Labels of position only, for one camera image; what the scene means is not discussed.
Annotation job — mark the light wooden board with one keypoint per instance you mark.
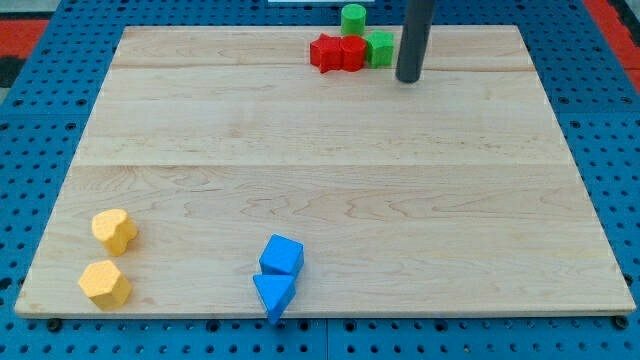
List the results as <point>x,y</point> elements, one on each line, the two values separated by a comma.
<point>455,196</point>

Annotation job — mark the red star block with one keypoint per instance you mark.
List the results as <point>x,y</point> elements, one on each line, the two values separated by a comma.
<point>326,53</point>

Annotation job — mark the blue cube block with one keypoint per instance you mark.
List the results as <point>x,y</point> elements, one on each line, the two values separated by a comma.
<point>282,256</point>

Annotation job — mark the yellow heart block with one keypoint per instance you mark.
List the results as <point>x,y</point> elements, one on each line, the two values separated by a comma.
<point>114,229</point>

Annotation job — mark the blue triangle block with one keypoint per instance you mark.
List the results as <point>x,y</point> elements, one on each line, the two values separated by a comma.
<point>276,292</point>

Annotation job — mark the red cylinder block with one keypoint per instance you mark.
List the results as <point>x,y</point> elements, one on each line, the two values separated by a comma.
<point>353,49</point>

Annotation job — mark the green cylinder block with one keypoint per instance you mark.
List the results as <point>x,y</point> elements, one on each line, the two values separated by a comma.
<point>353,19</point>

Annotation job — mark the green star block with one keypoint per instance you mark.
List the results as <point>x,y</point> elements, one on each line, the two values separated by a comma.
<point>380,48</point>

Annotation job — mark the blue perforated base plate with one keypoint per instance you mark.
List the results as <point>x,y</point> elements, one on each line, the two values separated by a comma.
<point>49,103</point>

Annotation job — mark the yellow hexagon block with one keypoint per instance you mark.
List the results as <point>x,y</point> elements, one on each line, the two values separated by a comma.
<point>105,285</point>

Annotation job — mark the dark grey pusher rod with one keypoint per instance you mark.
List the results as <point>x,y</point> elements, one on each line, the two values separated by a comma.
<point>414,40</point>

